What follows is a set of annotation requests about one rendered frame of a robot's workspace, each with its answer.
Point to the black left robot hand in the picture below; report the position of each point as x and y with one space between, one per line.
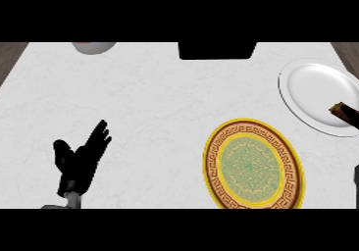
79 163

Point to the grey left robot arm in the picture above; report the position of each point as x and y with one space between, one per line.
71 200

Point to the yellow brown patterned plate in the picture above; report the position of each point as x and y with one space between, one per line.
249 165

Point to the white plate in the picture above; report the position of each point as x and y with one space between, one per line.
314 93

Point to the grey bowl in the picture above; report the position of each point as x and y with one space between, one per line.
93 47

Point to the black appliance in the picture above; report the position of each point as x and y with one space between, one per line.
217 50

